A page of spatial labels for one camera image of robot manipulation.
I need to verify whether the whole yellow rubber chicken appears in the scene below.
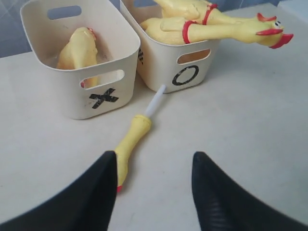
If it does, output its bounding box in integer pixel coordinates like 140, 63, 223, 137
140, 17, 293, 49

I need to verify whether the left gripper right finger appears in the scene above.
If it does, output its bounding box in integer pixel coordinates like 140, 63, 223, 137
192, 152, 308, 231

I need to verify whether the severed chicken head with tube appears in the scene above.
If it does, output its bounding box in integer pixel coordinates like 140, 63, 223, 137
115, 85, 167, 192

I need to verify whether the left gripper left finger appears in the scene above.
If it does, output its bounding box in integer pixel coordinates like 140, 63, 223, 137
0, 151, 117, 231

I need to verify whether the cream bin marked O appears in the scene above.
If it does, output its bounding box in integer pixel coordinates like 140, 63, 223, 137
120, 0, 220, 93

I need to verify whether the cream bin marked X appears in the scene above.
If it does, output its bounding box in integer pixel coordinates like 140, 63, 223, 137
20, 0, 141, 119

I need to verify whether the headless yellow rubber chicken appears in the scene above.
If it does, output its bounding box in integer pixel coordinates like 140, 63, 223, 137
56, 26, 99, 90

